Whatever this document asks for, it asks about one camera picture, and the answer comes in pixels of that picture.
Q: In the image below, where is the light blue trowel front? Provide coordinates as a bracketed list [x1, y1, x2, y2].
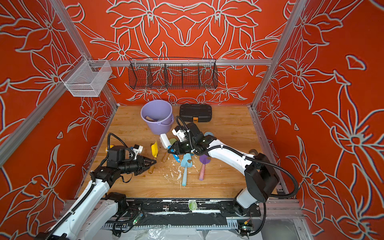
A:
[181, 154, 193, 187]

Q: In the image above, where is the yellow square spade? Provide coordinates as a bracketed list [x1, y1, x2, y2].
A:
[148, 141, 159, 174]

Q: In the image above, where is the black hex key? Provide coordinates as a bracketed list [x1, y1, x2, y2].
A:
[249, 149, 259, 156]

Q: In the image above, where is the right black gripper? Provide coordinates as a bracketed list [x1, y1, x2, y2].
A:
[169, 138, 200, 154]

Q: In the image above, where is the black plastic tool case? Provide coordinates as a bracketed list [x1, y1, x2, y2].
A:
[179, 104, 213, 123]

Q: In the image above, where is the pale green trowel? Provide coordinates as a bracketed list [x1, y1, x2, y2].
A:
[161, 137, 178, 163]

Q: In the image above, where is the white wire mesh basket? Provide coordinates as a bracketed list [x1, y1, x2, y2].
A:
[59, 55, 113, 97]

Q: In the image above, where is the light blue trowel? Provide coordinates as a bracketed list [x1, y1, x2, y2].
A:
[204, 132, 214, 137]
[181, 154, 193, 187]

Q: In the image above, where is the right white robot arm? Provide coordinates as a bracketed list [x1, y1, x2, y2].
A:
[168, 123, 299, 209]

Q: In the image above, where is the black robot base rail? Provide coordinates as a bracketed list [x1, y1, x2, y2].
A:
[104, 198, 262, 230]

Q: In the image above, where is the purple plastic bucket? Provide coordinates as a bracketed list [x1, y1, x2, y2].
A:
[141, 100, 174, 135]

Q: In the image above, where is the green round sticker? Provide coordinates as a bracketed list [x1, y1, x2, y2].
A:
[188, 200, 198, 211]

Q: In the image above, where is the black wire wall basket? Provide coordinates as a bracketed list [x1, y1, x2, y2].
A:
[128, 58, 219, 90]

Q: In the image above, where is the light blue trowel back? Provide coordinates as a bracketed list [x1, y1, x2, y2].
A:
[204, 132, 214, 137]

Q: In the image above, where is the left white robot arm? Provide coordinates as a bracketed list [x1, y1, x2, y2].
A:
[35, 145, 157, 240]

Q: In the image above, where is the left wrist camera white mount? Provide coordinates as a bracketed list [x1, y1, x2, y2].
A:
[131, 145, 143, 160]

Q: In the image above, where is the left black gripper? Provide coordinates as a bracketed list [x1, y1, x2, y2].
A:
[118, 155, 157, 175]

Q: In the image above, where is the purple trowel pink handle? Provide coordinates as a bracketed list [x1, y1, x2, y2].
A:
[199, 155, 211, 181]

